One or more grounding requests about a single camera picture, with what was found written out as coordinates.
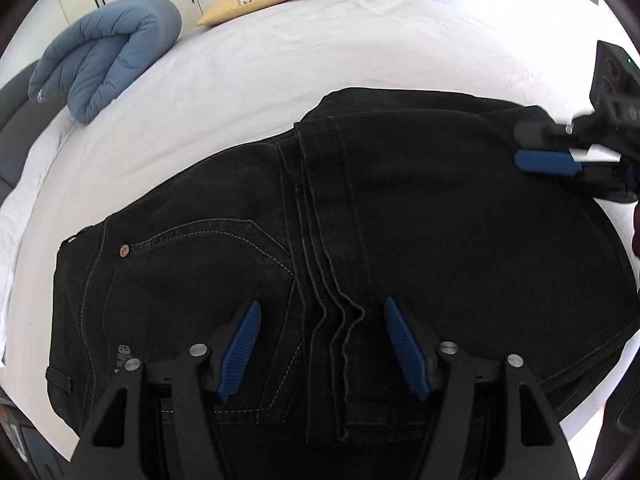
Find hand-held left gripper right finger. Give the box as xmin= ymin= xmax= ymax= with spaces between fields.
xmin=382 ymin=297 xmax=581 ymax=480

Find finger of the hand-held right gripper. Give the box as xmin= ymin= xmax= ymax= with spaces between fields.
xmin=514 ymin=149 xmax=637 ymax=205
xmin=514 ymin=116 xmax=598 ymax=150

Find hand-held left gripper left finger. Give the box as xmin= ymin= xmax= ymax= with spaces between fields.
xmin=70 ymin=300 xmax=263 ymax=480

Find black pants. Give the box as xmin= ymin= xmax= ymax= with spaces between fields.
xmin=46 ymin=87 xmax=640 ymax=480

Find bed with white sheet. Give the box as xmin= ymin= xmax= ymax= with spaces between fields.
xmin=0 ymin=0 xmax=640 ymax=461

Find white pillow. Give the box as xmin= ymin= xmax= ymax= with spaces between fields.
xmin=0 ymin=115 xmax=76 ymax=361

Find yellow pillow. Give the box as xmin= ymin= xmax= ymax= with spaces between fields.
xmin=196 ymin=0 xmax=303 ymax=27

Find grey headboard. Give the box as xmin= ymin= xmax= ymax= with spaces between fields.
xmin=0 ymin=57 xmax=48 ymax=201

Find rolled blue duvet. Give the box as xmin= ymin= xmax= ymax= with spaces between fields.
xmin=28 ymin=0 xmax=183 ymax=125

